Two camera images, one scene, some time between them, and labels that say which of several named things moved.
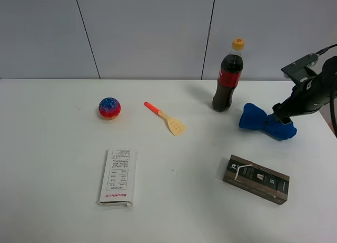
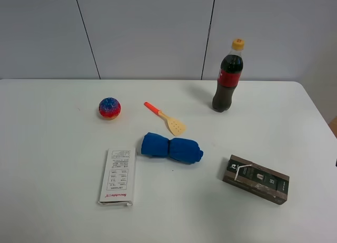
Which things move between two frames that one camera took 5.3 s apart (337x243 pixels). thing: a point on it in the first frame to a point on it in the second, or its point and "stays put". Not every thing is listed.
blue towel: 253,116 to 186,150
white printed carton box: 117,187 stays put
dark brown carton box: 265,182 stays put
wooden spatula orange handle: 176,127 stays put
